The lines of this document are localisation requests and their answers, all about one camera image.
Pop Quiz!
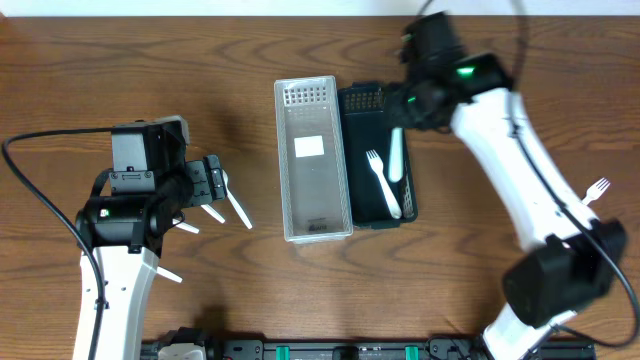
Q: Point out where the white plastic spoon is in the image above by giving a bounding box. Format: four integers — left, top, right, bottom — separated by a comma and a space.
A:
201, 204, 226, 224
222, 171, 253, 229
156, 267, 183, 284
173, 219, 200, 234

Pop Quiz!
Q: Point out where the white plastic fork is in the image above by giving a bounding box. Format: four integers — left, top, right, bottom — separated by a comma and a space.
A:
388, 127, 404, 183
366, 150, 402, 219
581, 178, 611, 205

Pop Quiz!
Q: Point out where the dark green plastic basket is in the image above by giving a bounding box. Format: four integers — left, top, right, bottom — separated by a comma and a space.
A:
338, 82, 418, 230

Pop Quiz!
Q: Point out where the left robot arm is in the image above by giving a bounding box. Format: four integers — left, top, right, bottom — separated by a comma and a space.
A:
73, 115, 227, 359

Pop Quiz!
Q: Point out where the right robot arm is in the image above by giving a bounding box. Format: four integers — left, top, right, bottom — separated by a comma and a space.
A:
384, 50, 639, 359

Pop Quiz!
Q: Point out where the clear white plastic basket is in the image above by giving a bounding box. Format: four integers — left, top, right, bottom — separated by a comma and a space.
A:
274, 75, 354, 244

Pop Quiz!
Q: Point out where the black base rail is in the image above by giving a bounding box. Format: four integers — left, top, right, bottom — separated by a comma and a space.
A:
139, 327, 599, 360

